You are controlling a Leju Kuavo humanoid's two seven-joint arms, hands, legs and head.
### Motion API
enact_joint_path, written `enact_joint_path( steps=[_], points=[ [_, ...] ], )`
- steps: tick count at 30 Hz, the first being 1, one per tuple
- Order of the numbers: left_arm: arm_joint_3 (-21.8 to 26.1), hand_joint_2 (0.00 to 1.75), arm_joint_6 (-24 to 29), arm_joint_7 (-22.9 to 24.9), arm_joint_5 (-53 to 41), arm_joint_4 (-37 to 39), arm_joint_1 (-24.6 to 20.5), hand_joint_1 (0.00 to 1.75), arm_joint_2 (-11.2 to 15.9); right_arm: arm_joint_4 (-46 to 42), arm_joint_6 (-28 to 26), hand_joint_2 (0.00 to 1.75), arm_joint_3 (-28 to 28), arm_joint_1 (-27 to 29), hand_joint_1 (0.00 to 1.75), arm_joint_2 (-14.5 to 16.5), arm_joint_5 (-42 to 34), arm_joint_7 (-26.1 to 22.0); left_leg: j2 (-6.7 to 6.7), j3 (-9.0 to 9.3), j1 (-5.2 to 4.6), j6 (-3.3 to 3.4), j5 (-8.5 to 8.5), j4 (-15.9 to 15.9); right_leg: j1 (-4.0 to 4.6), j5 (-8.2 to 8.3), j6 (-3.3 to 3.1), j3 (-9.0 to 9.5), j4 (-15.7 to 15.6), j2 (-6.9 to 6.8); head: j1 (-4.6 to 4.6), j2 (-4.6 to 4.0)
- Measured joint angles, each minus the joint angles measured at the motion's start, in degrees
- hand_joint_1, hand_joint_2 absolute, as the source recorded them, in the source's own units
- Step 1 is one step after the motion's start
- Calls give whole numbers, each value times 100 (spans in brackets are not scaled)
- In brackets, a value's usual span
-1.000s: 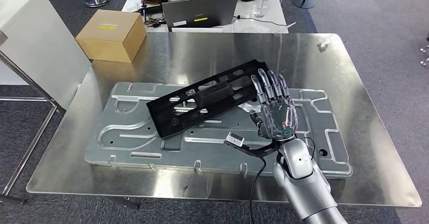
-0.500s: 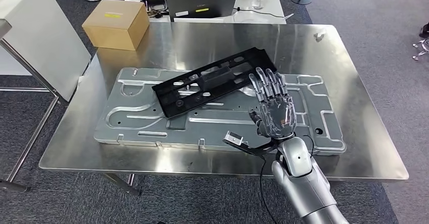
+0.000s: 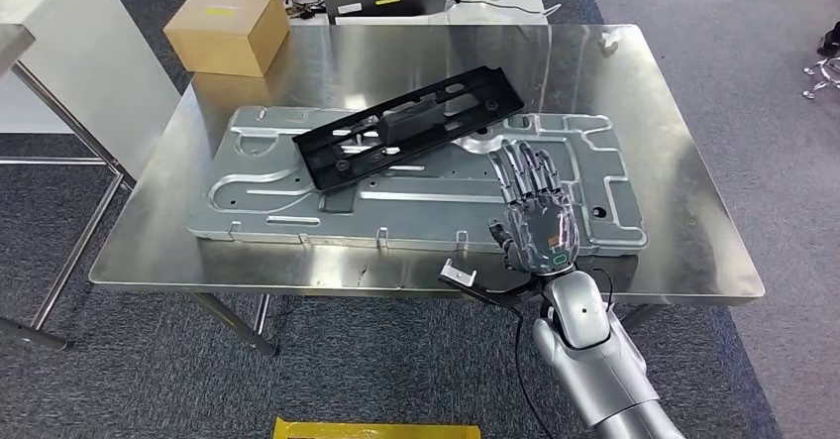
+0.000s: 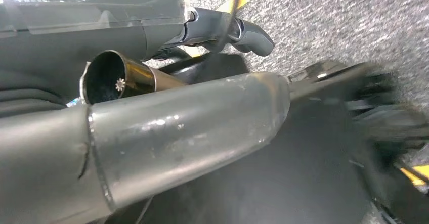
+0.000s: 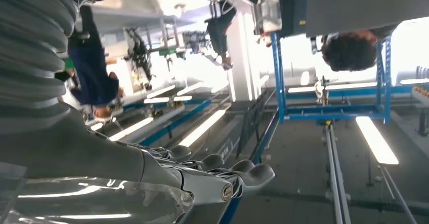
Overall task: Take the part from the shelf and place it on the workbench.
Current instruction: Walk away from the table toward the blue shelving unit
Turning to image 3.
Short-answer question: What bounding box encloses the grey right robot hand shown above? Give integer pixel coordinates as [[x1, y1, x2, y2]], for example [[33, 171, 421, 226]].
[[487, 139, 582, 277]]

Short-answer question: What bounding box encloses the black plastic plate part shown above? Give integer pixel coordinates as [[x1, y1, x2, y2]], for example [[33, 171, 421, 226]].
[[291, 63, 527, 193]]

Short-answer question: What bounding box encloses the stainless steel workbench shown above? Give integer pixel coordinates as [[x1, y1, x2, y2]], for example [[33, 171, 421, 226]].
[[87, 23, 767, 359]]

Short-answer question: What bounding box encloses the stamped sheet metal panel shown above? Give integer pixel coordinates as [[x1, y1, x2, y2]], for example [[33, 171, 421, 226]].
[[186, 104, 650, 259]]

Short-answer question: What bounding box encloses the yellow floor tape square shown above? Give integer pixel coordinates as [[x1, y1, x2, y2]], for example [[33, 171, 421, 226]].
[[271, 415, 483, 439]]

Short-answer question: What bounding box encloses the chrome chair base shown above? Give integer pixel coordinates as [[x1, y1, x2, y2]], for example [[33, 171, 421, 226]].
[[801, 21, 840, 102]]

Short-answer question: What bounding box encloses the brown cardboard box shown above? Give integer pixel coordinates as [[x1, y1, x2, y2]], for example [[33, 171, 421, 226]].
[[161, 0, 292, 79]]

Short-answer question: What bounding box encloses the stainless steel table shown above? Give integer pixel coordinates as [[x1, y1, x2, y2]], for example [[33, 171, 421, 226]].
[[0, 23, 137, 353]]

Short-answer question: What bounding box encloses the white board panel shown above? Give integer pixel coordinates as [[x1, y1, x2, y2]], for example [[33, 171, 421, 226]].
[[0, 0, 182, 182]]

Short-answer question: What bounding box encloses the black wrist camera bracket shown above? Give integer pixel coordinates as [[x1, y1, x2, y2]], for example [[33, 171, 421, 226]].
[[439, 274, 547, 310]]

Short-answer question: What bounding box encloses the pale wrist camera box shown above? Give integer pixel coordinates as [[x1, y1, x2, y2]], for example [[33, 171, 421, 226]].
[[439, 258, 477, 289]]

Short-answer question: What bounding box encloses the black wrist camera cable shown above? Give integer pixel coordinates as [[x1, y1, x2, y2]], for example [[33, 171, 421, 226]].
[[512, 307, 557, 439]]

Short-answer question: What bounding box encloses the black laptop cable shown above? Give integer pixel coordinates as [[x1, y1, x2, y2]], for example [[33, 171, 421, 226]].
[[445, 0, 563, 17]]

